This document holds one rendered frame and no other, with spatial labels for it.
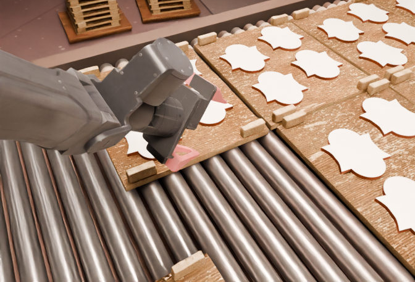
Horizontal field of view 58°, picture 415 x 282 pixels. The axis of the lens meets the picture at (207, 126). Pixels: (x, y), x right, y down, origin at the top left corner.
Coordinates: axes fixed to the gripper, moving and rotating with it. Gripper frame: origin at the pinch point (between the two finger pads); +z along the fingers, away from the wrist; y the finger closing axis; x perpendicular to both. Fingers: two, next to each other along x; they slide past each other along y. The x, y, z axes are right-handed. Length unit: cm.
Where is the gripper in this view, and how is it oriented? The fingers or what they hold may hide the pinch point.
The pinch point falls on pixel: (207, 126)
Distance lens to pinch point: 60.1
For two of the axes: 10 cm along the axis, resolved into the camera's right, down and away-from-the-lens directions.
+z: 6.1, 1.4, 7.8
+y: 4.6, -8.6, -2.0
